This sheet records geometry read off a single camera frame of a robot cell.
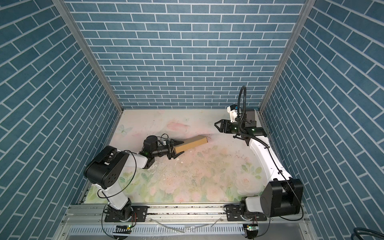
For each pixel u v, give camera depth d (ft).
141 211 2.45
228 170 2.93
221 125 2.33
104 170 1.60
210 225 2.33
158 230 2.53
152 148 2.45
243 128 2.01
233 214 2.41
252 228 2.42
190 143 2.61
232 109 2.36
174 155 2.76
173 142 2.66
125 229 2.37
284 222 2.37
